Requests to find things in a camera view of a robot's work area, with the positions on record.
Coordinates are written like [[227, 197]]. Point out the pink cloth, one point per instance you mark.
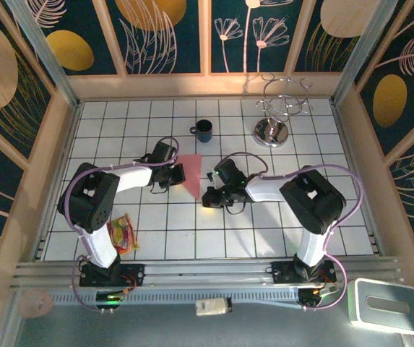
[[194, 173]]

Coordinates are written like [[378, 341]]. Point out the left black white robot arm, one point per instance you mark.
[[84, 199]]

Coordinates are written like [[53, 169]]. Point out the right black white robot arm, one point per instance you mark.
[[311, 202]]

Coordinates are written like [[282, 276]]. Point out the dark blue mug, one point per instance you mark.
[[203, 132]]

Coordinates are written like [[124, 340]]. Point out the colourful snack packet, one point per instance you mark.
[[123, 235]]

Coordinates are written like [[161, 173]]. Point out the chrome mug tree stand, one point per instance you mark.
[[270, 133]]

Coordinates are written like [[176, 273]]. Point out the small white box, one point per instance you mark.
[[210, 306]]

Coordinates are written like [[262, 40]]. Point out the right control board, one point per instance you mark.
[[311, 296]]

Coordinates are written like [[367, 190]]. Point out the control board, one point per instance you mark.
[[311, 296], [111, 298]]

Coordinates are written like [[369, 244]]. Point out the left control board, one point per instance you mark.
[[111, 298]]

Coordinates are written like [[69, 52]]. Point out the round wooden disc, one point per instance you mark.
[[33, 303]]

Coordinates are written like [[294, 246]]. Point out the aluminium mounting rail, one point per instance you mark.
[[206, 274]]

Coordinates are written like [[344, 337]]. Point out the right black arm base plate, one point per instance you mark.
[[282, 271]]

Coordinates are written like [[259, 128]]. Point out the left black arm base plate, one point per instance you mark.
[[134, 274]]

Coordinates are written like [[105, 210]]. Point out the aluminium frame post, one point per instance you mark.
[[44, 50], [365, 39]]

